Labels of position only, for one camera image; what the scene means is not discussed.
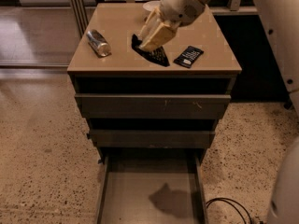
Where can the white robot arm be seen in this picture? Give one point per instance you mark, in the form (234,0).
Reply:
(280,19)

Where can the tan drawer cabinet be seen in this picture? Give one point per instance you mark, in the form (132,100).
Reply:
(126,72)

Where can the black rxbar chocolate wrapper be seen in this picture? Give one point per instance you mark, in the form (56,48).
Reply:
(157,56)

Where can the white ceramic bowl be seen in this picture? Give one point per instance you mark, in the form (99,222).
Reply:
(149,6)

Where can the metal window frame rail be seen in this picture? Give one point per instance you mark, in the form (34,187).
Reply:
(80,15)

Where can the open bottom grey drawer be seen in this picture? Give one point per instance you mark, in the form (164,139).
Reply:
(151,186)

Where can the top grey drawer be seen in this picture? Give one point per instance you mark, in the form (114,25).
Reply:
(150,106)

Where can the middle grey drawer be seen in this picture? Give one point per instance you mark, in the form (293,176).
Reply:
(152,139)

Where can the black snack bar on counter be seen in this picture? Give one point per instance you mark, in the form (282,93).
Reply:
(188,56)

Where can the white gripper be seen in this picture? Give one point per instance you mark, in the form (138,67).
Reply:
(181,6)

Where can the silver metal can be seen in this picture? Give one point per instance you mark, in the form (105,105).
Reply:
(98,43)

